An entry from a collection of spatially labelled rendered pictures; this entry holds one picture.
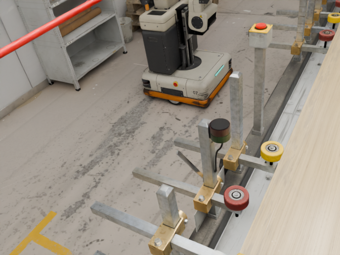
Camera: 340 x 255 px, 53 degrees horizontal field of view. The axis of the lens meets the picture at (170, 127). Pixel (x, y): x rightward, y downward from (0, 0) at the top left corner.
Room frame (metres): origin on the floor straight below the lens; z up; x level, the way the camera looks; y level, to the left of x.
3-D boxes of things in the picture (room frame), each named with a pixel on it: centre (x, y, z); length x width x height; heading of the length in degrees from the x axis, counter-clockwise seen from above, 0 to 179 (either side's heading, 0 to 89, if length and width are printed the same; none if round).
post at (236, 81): (1.00, -0.25, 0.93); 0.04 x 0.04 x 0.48; 54
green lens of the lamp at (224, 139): (0.77, -0.14, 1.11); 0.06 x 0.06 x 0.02
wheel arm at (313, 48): (1.80, -0.78, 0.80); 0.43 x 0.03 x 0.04; 54
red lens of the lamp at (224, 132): (0.77, -0.14, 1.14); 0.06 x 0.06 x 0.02
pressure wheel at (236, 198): (0.70, -0.17, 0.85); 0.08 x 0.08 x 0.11
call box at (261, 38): (1.21, -0.41, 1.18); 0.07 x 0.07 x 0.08; 54
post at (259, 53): (1.21, -0.41, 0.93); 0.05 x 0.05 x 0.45; 54
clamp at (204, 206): (0.77, -0.09, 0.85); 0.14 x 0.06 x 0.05; 144
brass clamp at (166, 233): (0.57, 0.05, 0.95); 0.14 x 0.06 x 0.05; 144
